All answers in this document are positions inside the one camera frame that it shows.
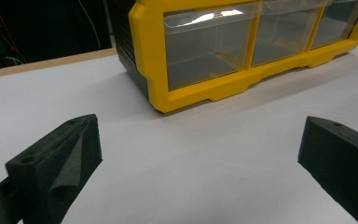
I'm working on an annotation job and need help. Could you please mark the clear plastic drawer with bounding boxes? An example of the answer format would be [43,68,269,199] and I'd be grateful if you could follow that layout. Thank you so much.
[251,0,328,67]
[163,3,259,92]

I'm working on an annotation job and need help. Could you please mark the yellow drawer cabinet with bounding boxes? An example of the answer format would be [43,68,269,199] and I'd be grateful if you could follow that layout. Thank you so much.
[111,0,358,114]

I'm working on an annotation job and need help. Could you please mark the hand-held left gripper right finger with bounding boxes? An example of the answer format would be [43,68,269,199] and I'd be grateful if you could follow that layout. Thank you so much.
[297,116,358,224]

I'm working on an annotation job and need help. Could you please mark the red cable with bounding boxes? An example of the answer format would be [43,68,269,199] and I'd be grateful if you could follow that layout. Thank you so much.
[0,1,23,60]

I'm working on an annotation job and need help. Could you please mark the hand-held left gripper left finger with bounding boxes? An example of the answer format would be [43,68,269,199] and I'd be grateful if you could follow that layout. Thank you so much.
[5,113,103,224]

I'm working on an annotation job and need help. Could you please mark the white cable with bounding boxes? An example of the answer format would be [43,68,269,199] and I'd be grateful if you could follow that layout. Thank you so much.
[77,0,103,50]

